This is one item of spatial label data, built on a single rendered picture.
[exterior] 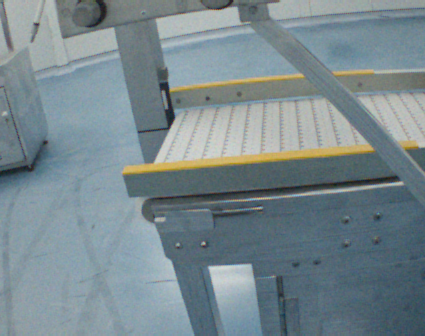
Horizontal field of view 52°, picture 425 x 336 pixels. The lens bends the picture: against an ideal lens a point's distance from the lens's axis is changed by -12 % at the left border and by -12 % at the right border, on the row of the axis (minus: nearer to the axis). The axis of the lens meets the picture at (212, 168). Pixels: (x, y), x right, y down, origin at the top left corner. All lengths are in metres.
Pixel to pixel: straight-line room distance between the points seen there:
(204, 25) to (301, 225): 5.09
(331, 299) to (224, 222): 0.24
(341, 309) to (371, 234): 0.19
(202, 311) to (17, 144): 2.20
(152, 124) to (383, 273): 0.46
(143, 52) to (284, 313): 0.47
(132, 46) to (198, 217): 0.35
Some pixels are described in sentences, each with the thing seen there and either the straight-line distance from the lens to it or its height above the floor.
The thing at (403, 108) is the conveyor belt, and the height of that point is 0.90.
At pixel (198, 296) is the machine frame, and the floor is 0.47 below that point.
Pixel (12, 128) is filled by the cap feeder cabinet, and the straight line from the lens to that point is 3.04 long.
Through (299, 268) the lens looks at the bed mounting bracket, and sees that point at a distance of 0.66.
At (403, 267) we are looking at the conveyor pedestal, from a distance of 0.70.
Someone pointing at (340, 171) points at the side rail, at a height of 0.92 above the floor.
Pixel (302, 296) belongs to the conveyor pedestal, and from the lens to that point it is 0.71.
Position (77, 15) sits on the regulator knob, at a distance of 0.45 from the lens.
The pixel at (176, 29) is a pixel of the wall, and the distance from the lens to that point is 5.58.
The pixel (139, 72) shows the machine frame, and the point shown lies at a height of 0.97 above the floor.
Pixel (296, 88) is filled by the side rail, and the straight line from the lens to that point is 0.77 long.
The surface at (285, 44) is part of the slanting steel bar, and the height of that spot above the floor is 1.06.
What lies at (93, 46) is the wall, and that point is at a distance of 5.69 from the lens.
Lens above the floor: 1.18
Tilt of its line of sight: 27 degrees down
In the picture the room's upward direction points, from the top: 11 degrees counter-clockwise
